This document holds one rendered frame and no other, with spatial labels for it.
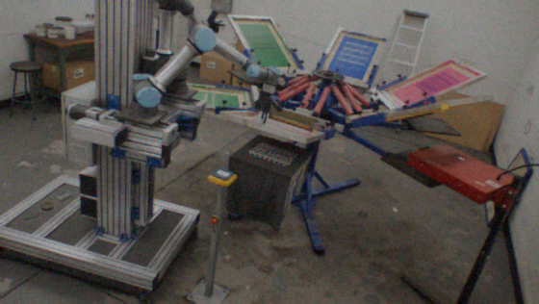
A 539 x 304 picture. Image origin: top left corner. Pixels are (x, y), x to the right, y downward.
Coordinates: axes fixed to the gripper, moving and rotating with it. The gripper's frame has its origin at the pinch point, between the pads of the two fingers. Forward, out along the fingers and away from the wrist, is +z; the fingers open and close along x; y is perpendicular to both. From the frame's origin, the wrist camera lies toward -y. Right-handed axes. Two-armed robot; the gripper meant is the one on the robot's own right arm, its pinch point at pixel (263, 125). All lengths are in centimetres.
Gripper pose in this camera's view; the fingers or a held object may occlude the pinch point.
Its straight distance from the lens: 256.5
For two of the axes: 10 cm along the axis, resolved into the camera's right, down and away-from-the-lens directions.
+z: -2.5, 9.5, 1.7
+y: -9.1, -2.9, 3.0
